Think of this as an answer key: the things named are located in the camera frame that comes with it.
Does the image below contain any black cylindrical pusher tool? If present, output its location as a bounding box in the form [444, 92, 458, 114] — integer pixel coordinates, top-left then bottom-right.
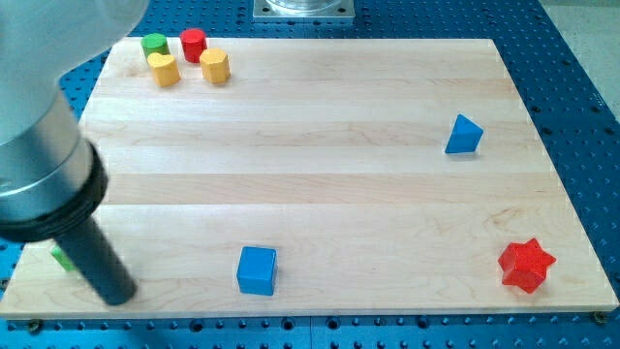
[55, 217, 137, 305]

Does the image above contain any green star block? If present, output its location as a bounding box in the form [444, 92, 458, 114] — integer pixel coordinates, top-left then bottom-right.
[50, 245, 77, 271]

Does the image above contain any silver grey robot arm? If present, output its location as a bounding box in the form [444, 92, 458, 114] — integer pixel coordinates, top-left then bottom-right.
[1, 0, 148, 305]

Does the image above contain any yellow heart block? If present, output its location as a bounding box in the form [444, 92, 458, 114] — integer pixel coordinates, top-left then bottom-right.
[147, 52, 181, 87]

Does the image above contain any red star block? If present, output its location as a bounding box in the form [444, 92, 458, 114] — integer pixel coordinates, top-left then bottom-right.
[498, 238, 557, 294]

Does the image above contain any blue cube block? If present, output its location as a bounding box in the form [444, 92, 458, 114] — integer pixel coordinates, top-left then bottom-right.
[236, 246, 277, 296]

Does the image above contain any light wooden board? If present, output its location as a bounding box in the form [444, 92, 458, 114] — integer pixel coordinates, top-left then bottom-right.
[1, 38, 618, 319]

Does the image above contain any green cylinder block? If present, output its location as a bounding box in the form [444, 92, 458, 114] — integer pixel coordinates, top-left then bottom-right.
[140, 33, 170, 59]

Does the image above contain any yellow octagon block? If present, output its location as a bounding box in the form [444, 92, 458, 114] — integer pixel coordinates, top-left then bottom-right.
[200, 48, 231, 83]

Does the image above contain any red cylinder block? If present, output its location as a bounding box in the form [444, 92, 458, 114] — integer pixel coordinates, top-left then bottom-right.
[179, 28, 207, 63]

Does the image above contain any blue triangle block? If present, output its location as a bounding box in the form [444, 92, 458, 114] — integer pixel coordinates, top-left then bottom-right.
[445, 114, 483, 154]

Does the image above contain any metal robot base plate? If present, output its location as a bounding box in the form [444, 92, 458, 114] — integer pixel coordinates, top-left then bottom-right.
[253, 0, 355, 20]

